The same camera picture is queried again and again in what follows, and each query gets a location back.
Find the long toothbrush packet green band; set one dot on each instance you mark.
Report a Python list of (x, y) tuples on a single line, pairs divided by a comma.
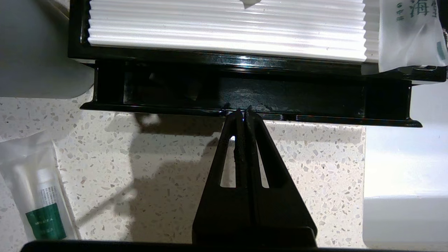
[(409, 38)]

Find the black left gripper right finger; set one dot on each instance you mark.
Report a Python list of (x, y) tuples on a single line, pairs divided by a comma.
[(280, 217)]

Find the black amenity box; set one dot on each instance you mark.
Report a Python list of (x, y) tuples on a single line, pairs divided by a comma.
[(175, 56)]

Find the white sink basin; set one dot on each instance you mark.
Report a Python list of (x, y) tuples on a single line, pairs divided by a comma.
[(406, 157)]

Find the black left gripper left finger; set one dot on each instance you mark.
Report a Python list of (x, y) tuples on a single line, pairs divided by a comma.
[(224, 217)]

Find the toothbrush toothpaste packet green label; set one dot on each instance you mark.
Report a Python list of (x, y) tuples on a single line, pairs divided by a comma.
[(45, 210)]

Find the grey plastic cup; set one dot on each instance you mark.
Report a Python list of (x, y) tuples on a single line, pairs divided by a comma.
[(38, 49)]

